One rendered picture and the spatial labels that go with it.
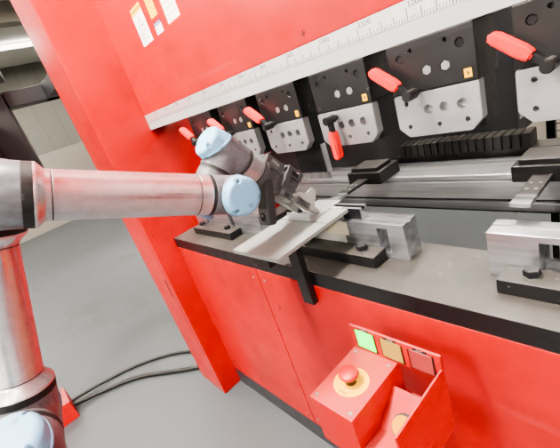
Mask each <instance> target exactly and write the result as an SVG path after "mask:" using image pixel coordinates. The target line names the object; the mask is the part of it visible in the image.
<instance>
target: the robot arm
mask: <svg viewBox="0 0 560 448"><path fill-rule="evenodd" d="M196 153H197V154H198V155H199V156H200V157H201V158H202V160H201V163H200V165H199V167H198V169H197V171H196V174H189V173H163V172H114V171H88V170H63V169H45V168H43V167H41V166H40V165H39V164H37V163H36V162H35V161H19V160H8V159H3V158H0V448H67V445H66V438H65V431H64V424H63V416H62V398H61V394H60V391H59V389H58V385H57V381H56V376H55V372H54V370H53V369H52V368H50V367H47V366H45V365H44V364H43V359H42V355H41V350H40V345H39V340H38V336H37V331H36V323H35V318H34V313H33V309H32V304H31V299H30V294H29V289H28V281H27V277H26V271H25V267H24V262H23V258H22V253H21V248H20V240H21V239H22V238H23V237H24V235H26V234H27V232H28V228H39V227H40V226H41V225H42V224H44V223H45V222H46V221H48V220H93V219H118V218H143V217H169V216H194V215H195V216H198V217H200V218H203V219H205V220H212V219H213V217H214V215H225V214H229V215H232V216H235V217H239V216H247V215H250V214H251V213H253V212H254V211H255V210H256V209H257V207H258V210H259V219H260V224H261V225H268V226H271V225H275V224H276V205H275V203H276V204H279V205H281V206H283V207H284V208H286V209H288V210H290V211H293V212H296V213H300V212H303V211H302V210H301V208H302V209H304V210H305V211H307V212H310V213H311V214H318V213H320V211H319V210H318V209H317V208H316V207H315V200H316V191H315V190H314V189H313V188H310V189H309V190H308V191H307V192H306V193H304V192H301V191H297V192H296V188H297V187H298V185H299V182H301V179H302V177H303V174H302V173H301V172H299V171H298V170H296V169H295V168H293V167H292V166H291V165H285V164H283V163H281V162H280V161H278V160H277V159H276V158H274V157H273V156H272V155H270V154H266V155H258V154H257V153H256V152H254V151H253V150H251V149H249V148H248V147H246V146H245V145H244V144H243V143H241V142H240V141H238V140H236V139H235V138H233V137H232V135H231V134H229V133H226V132H224V131H223V130H221V129H220V128H218V127H215V126H212V127H209V128H207V129H206V130H205V131H204V132H203V133H202V134H201V136H200V137H199V139H198V141H197V143H196ZM293 170H294V171H293ZM295 171H296V172H295ZM298 173H299V174H298ZM297 206H298V207H297Z"/></svg>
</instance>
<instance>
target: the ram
mask: <svg viewBox="0 0 560 448"><path fill-rule="evenodd" d="M152 1H153V3H154V6H155V8H156V11H157V16H155V18H153V19H151V18H150V15H149V13H148V9H147V6H146V5H145V2H144V0H94V3H95V4H96V6H97V8H98V11H99V13H100V16H101V18H102V20H103V22H104V25H105V27H106V29H107V31H108V34H109V36H110V38H111V41H112V43H113V45H114V47H115V49H116V52H117V55H118V57H119V59H120V61H121V63H122V65H123V67H124V71H125V73H126V75H127V77H128V79H129V81H130V83H131V86H132V88H133V90H134V93H135V95H136V97H137V99H138V102H139V104H140V107H141V109H142V111H143V113H144V116H145V115H148V114H150V113H152V112H154V111H157V110H158V109H160V108H164V107H166V106H168V105H170V104H173V103H174V102H176V101H178V100H182V99H184V98H186V97H188V96H190V95H192V94H194V93H197V92H200V91H202V90H204V89H206V88H208V87H210V86H213V85H215V84H217V83H220V82H222V81H224V80H226V79H229V78H230V77H232V76H236V75H238V74H240V73H242V72H245V71H246V70H248V69H250V68H254V67H256V66H258V65H260V64H262V63H264V62H266V61H269V60H272V59H274V58H276V57H278V56H280V55H283V54H285V53H287V52H290V51H292V50H294V49H296V48H299V47H301V46H302V45H304V44H308V43H310V42H312V41H315V40H317V39H318V38H320V37H323V36H326V35H328V34H331V33H332V32H334V31H336V30H339V29H341V28H344V27H346V26H348V25H350V24H352V23H355V22H357V21H359V20H362V19H364V18H366V17H368V16H371V15H373V14H374V13H376V12H380V11H382V10H384V9H387V8H389V7H390V6H392V5H395V4H398V3H400V2H403V1H404V0H175V1H176V3H177V5H178V8H179V10H180V16H179V18H178V19H176V20H175V21H174V22H173V23H172V24H171V25H168V22H167V20H166V18H165V15H164V11H163V9H162V6H161V4H160V2H159V0H152ZM525 1H528V0H462V1H459V2H457V3H455V4H451V5H448V6H446V7H444V8H442V9H439V10H436V11H434V12H431V13H428V14H426V15H423V16H421V17H419V18H416V19H414V20H410V21H407V22H405V23H403V24H401V25H398V26H395V27H393V28H390V29H387V30H385V31H382V32H380V33H378V34H375V35H373V36H369V37H366V38H365V39H362V40H360V41H357V42H354V43H352V44H349V45H346V46H344V47H341V48H339V49H337V50H334V51H332V52H328V53H326V54H324V55H321V56H319V57H316V58H314V59H312V60H308V61H305V62H303V63H301V64H299V65H296V66H293V67H291V68H288V69H285V70H283V71H280V72H278V73H275V74H273V75H271V76H267V77H264V78H262V79H260V80H258V81H255V82H252V83H250V84H247V85H244V86H242V87H239V88H237V89H235V90H232V91H230V92H226V93H223V94H221V95H219V96H217V97H214V98H211V99H209V100H206V101H203V102H201V103H198V104H196V105H194V106H191V107H189V108H185V109H182V110H181V111H178V112H176V113H173V114H170V115H168V116H165V117H162V118H160V119H157V120H155V121H153V122H150V123H148V125H149V127H150V130H154V129H156V128H159V127H161V126H164V125H167V124H171V123H174V122H177V121H179V120H182V119H185V118H188V117H190V116H194V115H197V114H200V113H203V112H205V111H208V110H211V109H214V108H217V107H220V106H223V105H226V104H229V103H231V102H234V101H237V100H240V99H243V98H246V97H249V96H252V95H254V94H257V93H260V92H264V91H266V90H269V89H272V88H275V87H277V86H280V85H283V84H288V83H290V82H293V81H295V80H298V79H301V78H303V77H306V76H311V75H314V74H316V73H319V72H321V71H324V70H326V69H329V68H334V67H337V66H339V65H342V64H345V63H347V62H350V61H352V60H357V59H360V58H363V57H365V56H368V55H371V54H373V53H376V52H380V51H383V50H386V49H388V48H391V47H394V46H397V45H400V44H403V43H406V42H409V41H411V40H414V39H417V38H420V37H423V36H426V35H429V34H432V33H435V32H437V31H440V30H443V29H446V28H450V27H452V26H455V25H458V24H461V23H463V22H466V21H469V20H473V19H476V18H479V17H481V16H484V15H486V14H489V13H492V12H496V11H499V10H502V9H505V8H507V7H509V6H512V5H515V4H520V3H522V2H525ZM137 2H139V4H140V8H141V10H142V12H143V14H144V17H145V19H146V22H147V24H148V27H149V30H150V32H151V35H152V37H153V39H154V40H153V41H152V42H150V43H149V44H148V45H147V46H145V47H144V45H143V43H142V41H141V39H140V35H139V33H138V30H137V29H136V26H135V24H134V21H133V19H132V16H131V14H130V10H131V9H132V8H133V6H134V5H136V3H137ZM159 19H160V21H161V23H162V26H163V28H164V31H163V32H162V33H161V34H160V35H157V32H156V29H155V27H154V23H156V22H157V21H158V20H159Z"/></svg>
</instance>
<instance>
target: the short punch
mask: <svg viewBox="0 0 560 448"><path fill-rule="evenodd" d="M294 152H295V155H296V157H297V160H298V164H299V167H300V171H301V173H304V175H305V179H332V174H331V170H332V165H331V161H330V157H329V155H328V151H327V148H326V145H325V142H324V143H322V144H320V145H318V146H316V147H312V148H309V149H307V150H301V151H294Z"/></svg>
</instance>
